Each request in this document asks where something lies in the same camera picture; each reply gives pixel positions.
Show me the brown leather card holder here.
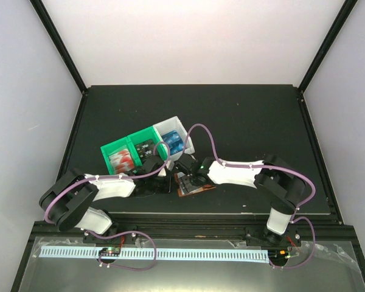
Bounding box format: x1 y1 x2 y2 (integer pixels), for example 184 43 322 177
174 172 216 197

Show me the white bin with blue cards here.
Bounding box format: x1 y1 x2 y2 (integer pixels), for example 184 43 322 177
153 116 195 161

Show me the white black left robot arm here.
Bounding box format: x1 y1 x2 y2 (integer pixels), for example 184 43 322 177
39 155 174 243

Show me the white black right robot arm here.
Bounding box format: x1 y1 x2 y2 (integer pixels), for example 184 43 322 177
175 154 316 245

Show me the blue VIP card front stack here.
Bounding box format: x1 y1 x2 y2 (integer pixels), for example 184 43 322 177
170 137 184 155

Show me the blue vip card stack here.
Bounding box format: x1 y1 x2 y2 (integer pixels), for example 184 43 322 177
162 130 181 145
170 137 184 155

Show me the black VIP card stack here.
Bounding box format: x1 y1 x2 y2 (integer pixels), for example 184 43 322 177
134 139 155 160

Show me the red white card stack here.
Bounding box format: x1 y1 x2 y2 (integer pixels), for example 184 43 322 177
109 148 134 174

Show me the green bin with black cards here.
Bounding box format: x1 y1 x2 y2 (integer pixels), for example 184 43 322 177
127 127 162 166

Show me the blue VIP card rear stack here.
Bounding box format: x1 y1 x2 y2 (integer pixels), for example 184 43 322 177
162 130 181 145

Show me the green bin with red cards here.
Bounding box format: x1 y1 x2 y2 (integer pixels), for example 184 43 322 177
100 137 142 175

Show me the left controller circuit board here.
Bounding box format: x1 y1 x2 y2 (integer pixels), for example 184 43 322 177
98 247 121 257

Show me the controller circuit board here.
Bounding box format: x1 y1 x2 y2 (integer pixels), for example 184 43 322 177
268 249 300 260
98 247 121 257

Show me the right controller circuit board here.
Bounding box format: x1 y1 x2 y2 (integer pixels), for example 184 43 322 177
268 249 300 260

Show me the clear acrylic front panel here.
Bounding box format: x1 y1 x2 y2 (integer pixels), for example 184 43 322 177
12 238 365 291

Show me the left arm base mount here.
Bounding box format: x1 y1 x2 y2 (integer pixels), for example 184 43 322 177
83 223 137 246

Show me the black aluminium frame rail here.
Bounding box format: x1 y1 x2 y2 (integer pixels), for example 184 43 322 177
33 212 356 244

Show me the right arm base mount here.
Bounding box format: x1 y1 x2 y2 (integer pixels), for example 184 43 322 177
245 225 301 248

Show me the white slotted cable duct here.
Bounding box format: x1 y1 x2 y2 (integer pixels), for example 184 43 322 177
39 246 269 263

